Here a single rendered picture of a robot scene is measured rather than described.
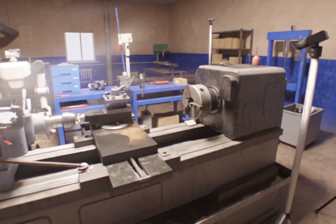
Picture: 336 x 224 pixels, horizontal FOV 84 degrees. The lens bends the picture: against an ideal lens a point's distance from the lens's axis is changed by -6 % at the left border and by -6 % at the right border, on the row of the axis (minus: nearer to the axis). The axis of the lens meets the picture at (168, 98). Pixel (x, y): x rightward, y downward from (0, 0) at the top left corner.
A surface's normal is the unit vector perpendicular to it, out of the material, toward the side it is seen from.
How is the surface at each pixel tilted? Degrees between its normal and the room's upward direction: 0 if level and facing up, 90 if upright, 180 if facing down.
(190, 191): 90
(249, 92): 90
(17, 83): 90
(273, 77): 90
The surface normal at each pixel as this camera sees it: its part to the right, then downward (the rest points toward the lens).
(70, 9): 0.46, 0.21
